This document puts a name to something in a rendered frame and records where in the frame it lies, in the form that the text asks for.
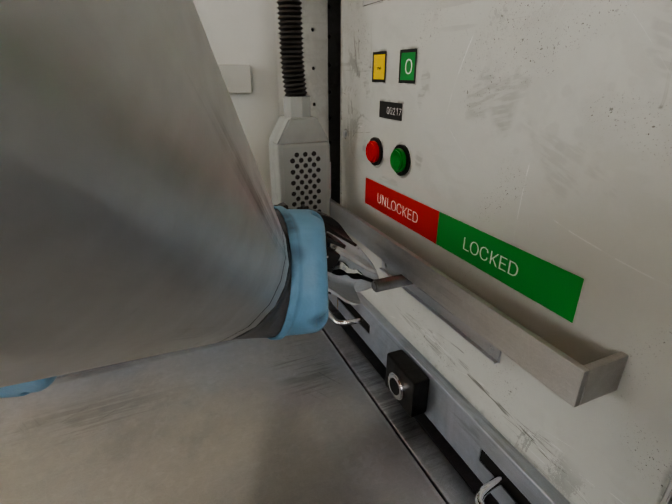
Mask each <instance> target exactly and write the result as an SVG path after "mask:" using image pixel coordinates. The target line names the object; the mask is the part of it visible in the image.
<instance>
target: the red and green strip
mask: <svg viewBox="0 0 672 504"><path fill-rule="evenodd" d="M365 203H366V204H368V205H370V206H371V207H373V208H375V209H377V210H378V211H380V212H382V213H383V214H385V215H387V216H389V217H390V218H392V219H394V220H395V221H397V222H399V223H401V224H402V225H404V226H406V227H408V228H409V229H411V230H413V231H414V232H416V233H418V234H420V235H421V236H423V237H425V238H426V239H428V240H430V241H432V242H433V243H435V244H437V245H439V246H440V247H442V248H444V249H445V250H447V251H449V252H451V253H452V254H454V255H456V256H457V257H459V258H461V259H463V260H464V261H466V262H468V263H470V264H471V265H473V266H475V267H476V268H478V269H480V270H482V271H483V272H485V273H487V274H488V275H490V276H492V277H494V278H495V279H497V280H499V281H501V282H502V283H504V284H506V285H507V286H509V287H511V288H513V289H514V290H516V291H518V292H519V293H521V294H523V295H525V296H526V297H528V298H530V299H532V300H533V301H535V302H537V303H538V304H540V305H542V306H544V307H545V308H547V309H549V310H550V311H552V312H554V313H556V314H557V315H559V316H561V317H563V318H564V319H566V320H568V321H569V322H571V323H573V319H574V316H575V312H576V308H577V304H578V301H579V297H580V293H581V289H582V286H583V282H584V279H583V278H581V277H579V276H577V275H575V274H573V273H570V272H568V271H566V270H564V269H562V268H560V267H558V266H555V265H553V264H551V263H549V262H547V261H545V260H543V259H540V258H538V257H536V256H534V255H532V254H530V253H528V252H525V251H523V250H521V249H519V248H517V247H515V246H512V245H510V244H508V243H506V242H504V241H502V240H500V239H497V238H495V237H493V236H491V235H489V234H487V233H485V232H482V231H480V230H478V229H476V228H474V227H472V226H469V225H467V224H465V223H463V222H461V221H459V220H457V219H454V218H452V217H450V216H448V215H446V214H444V213H442V212H439V211H437V210H435V209H433V208H431V207H429V206H427V205H424V204H422V203H420V202H418V201H416V200H414V199H411V198H409V197H407V196H405V195H403V194H401V193H399V192H396V191H394V190H392V189H390V188H388V187H386V186H384V185H381V184H379V183H377V182H375V181H373V180H371V179H368V178H366V185H365Z"/></svg>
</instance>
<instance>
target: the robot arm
mask: <svg viewBox="0 0 672 504"><path fill-rule="evenodd" d="M338 261H341V262H343V263H344V264H345V265H346V266H347V267H348V268H350V269H353V270H358V272H359V273H361V274H362V275H361V274H359V273H346V272H345V271H343V270H342V269H335V270H334V268H335V266H336V264H337V262H338ZM375 279H379V277H378V274H377V271H376V269H375V267H374V265H373V263H372V262H371V261H370V259H369V258H368V257H367V256H366V255H365V253H364V252H363V251H362V250H361V248H360V247H359V246H358V245H357V244H356V243H355V242H353V241H352V239H351V238H350V237H349V236H348V235H347V233H346V232H345V230H344V229H343V228H342V226H341V225H340V224H339V223H338V222H337V221H336V220H334V219H333V218H332V217H330V216H329V215H327V214H325V213H323V212H320V211H317V210H312V209H309V208H307V207H306V206H305V205H304V204H302V205H301V207H300V209H291V208H288V205H286V204H285V203H284V202H282V203H280V204H278V205H274V206H273V204H272V202H271V199H270V197H269V194H268V191H267V189H266V186H265V184H264V181H263V179H262V176H261V174H260V171H259V168H258V166H257V163H256V161H255V158H254V156H253V153H252V151H251V148H250V145H249V143H248V140H247V138H246V135H245V133H244V130H243V128H242V125H241V122H240V120H239V117H238V115H237V112H236V110H235V107H234V105H233V102H232V99H231V97H230V94H229V92H228V89H227V87H226V84H225V82H224V79H223V77H222V74H221V71H220V69H219V66H218V64H217V61H216V59H215V56H214V54H213V51H212V48H211V46H210V43H209V41H208V38H207V36H206V33H205V31H204V28H203V25H202V23H201V20H200V18H199V15H198V13H197V10H196V8H195V5H194V2H193V0H0V398H10V397H20V396H25V395H28V394H30V393H33V392H39V391H42V390H44V389H45V388H47V387H48V386H50V385H51V384H52V383H53V382H54V380H55V379H56V377H57V376H59V375H64V374H69V373H73V372H78V371H83V370H88V369H93V368H97V367H102V366H107V365H112V364H117V363H122V362H126V361H131V360H136V359H141V358H146V357H150V356H155V355H160V354H165V353H170V352H175V351H179V350H184V349H189V348H194V347H199V346H204V345H208V344H213V343H218V342H223V341H229V340H234V339H250V338H268V339H270V340H280V339H282V338H284V337H285V336H290V335H300V334H310V333H316V332H318V331H320V330H321V329H322V328H323V327H324V326H325V324H326V323H327V320H328V315H329V310H328V306H329V301H328V294H332V295H336V296H337V297H338V298H340V299H341V300H343V301H344V302H346V303H348V304H351V305H359V304H360V300H359V298H358V295H357V293H356V292H361V291H364V290H367V289H370V288H372V286H371V284H372V281H373V280H375Z"/></svg>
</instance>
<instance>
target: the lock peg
mask: <svg viewBox="0 0 672 504"><path fill-rule="evenodd" d="M408 285H411V286H412V287H414V288H415V287H417V286H416V285H415V284H413V283H412V282H411V281H409V280H408V279H407V278H406V277H404V276H403V275H402V274H400V275H395V276H390V277H385V278H380V279H375V280H373V281H372V284H371V286H372V289H373V291H375V292H381V291H385V290H390V289H394V288H399V287H403V286H408Z"/></svg>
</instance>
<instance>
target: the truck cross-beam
mask: <svg viewBox="0 0 672 504"><path fill-rule="evenodd" d="M356 293H357V295H358V298H359V300H360V304H359V305H351V304H348V303H346V302H344V301H343V300H341V299H340V298H338V310H339V312H340V313H341V314H342V315H343V316H344V318H345V319H346V320H347V319H354V318H360V317H361V318H362V323H358V324H352V325H351V326H352V327H353V328H354V330H355V331H356V332H357V333H358V334H359V336H360V337H361V338H362V339H363V340H364V342H365V343H366V344H367V345H368V346H369V348H370V349H371V350H372V351H373V352H374V354H375V355H376V356H377V357H378V358H379V360H380V361H381V362H382V363H383V364H384V366H385V367H386V364H387V354H388V353H390V352H393V351H397V350H403V351H404V352H405V353H406V354H407V355H408V356H409V357H410V358H411V360H412V361H413V362H414V363H415V364H416V365H417V366H418V367H419V368H420V369H421V370H422V371H423V372H424V373H425V374H426V375H427V376H428V378H429V380H430V381H429V390H428V399H427V408H426V412H425V413H424V414H425V415H426V416H427V417H428V418H429V420H430V421H431V422H432V423H433V424H434V426H435V427H436V428H437V429H438V430H439V432H440V433H441V434H442V435H443V436H444V438H445V439H446V440H447V441H448V442H449V444H450V445H451V446H452V447H453V448H454V450H455V451H456V452H457V453H458V454H459V456H460V457H461V458H462V459H463V461H464V462H465V463H466V464H467V465H468V467H469V468H470V469H471V470H472V471H473V473H474V474H475V475H476V476H477V477H478V479H479V480H480V481H481V482H482V483H483V485H484V484H485V483H486V482H487V481H489V480H490V479H492V478H493V477H495V476H497V475H499V474H502V475H503V476H504V477H505V479H506V483H505V484H503V485H501V486H499V487H498V488H496V489H495V490H494V491H492V492H491V494H492V495H493V497H494V498H495V499H496V500H497V501H498V503H499V504H571V503H570V502H569V501H568V500H567V499H566V498H565V497H564V496H563V495H562V494H561V493H560V492H559V491H558V490H557V489H556V488H555V487H554V486H553V485H552V484H551V483H550V482H549V481H548V480H547V479H546V478H545V477H544V476H543V475H542V474H541V473H540V472H539V471H538V470H537V469H536V468H535V467H534V466H533V465H532V464H531V463H530V462H529V461H528V460H527V459H526V458H525V457H524V456H523V455H522V454H521V453H520V452H519V451H518V450H517V449H516V448H515V447H514V446H513V445H512V444H511V443H510V442H509V441H508V440H507V439H506V438H505V437H504V436H503V435H502V434H501V433H500V432H499V431H498V430H497V429H496V428H495V427H494V426H493V425H492V424H491V423H490V422H489V421H488V420H487V419H486V418H485V417H484V416H483V415H482V414H481V413H480V412H479V411H478V410H477V409H476V408H475V407H474V406H473V405H472V404H471V403H470V402H469V401H468V400H467V399H466V398H465V397H464V396H463V395H462V394H461V393H460V392H459V391H458V390H457V389H456V388H455V387H454V386H453V385H452V384H451V383H450V382H449V381H448V380H447V379H446V378H445V377H444V376H443V375H442V374H441V373H440V372H439V371H438V370H437V369H436V368H435V367H434V366H433V365H432V364H431V363H430V362H429V361H428V360H427V359H426V358H425V357H424V356H423V355H422V354H421V353H420V352H419V351H418V350H417V349H416V348H415V347H414V346H413V345H412V344H411V343H410V342H409V341H408V340H407V339H406V338H405V337H404V336H403V335H402V334H401V333H400V332H399V331H398V330H397V329H396V328H395V327H394V326H393V325H392V324H391V323H390V322H389V321H388V320H387V319H386V318H385V317H384V316H383V315H382V314H381V313H380V312H379V311H378V310H377V309H376V308H375V307H374V306H373V305H372V304H371V303H370V302H369V301H368V300H367V299H366V298H365V297H364V296H363V295H362V294H361V293H360V292H356Z"/></svg>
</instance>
